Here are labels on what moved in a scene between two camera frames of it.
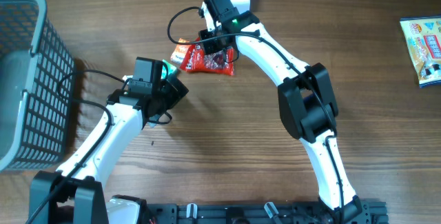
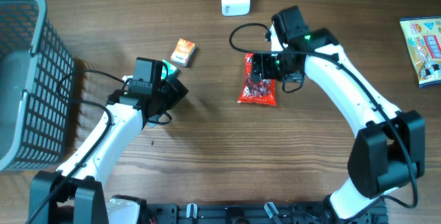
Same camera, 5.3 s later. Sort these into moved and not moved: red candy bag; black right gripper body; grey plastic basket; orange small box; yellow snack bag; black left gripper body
Moved: red candy bag; black right gripper body
Not moved: orange small box; grey plastic basket; yellow snack bag; black left gripper body
